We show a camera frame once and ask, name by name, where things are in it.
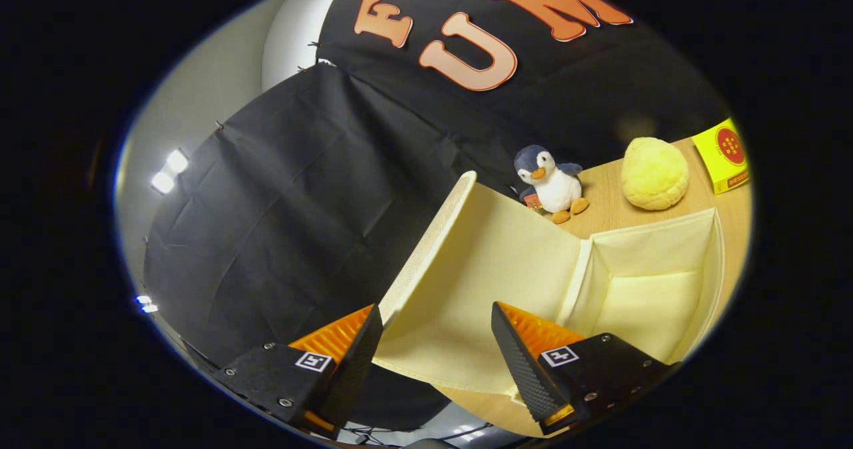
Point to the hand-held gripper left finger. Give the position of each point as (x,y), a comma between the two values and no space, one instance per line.
(350,369)

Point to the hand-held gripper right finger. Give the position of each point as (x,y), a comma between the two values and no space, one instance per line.
(523,369)

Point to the beige fabric storage box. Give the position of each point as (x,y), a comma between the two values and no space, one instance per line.
(493,262)

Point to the penguin plush toy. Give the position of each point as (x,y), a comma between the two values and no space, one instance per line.
(556,186)

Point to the yellow round plush toy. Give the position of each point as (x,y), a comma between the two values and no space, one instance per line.
(654,174)

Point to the ceiling light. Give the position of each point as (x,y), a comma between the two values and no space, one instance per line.
(162,182)
(178,161)

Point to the yellow book with red circle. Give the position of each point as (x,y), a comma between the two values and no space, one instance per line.
(726,156)

